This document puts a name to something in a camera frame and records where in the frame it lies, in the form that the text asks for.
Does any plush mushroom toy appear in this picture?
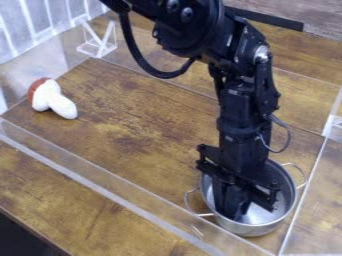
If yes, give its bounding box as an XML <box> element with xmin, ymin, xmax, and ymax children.
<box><xmin>28</xmin><ymin>77</ymin><xmax>77</xmax><ymax>120</ymax></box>

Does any black strip on table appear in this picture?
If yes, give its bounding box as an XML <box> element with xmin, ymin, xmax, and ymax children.
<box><xmin>226</xmin><ymin>6</ymin><xmax>304</xmax><ymax>32</ymax></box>

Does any small steel pot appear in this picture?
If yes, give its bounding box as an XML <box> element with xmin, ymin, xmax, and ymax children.
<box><xmin>184</xmin><ymin>160</ymin><xmax>307</xmax><ymax>237</ymax></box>

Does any clear acrylic barrier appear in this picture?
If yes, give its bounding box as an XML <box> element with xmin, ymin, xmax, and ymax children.
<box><xmin>0</xmin><ymin>19</ymin><xmax>342</xmax><ymax>256</ymax></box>

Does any clear acrylic triangle bracket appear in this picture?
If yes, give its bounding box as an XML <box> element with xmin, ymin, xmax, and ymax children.
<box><xmin>76</xmin><ymin>21</ymin><xmax>117</xmax><ymax>59</ymax></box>

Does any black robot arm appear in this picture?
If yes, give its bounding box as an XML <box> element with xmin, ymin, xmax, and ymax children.
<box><xmin>100</xmin><ymin>0</ymin><xmax>280</xmax><ymax>220</ymax></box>

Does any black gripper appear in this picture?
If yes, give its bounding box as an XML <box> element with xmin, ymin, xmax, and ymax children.
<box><xmin>195</xmin><ymin>143</ymin><xmax>282</xmax><ymax>221</ymax></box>

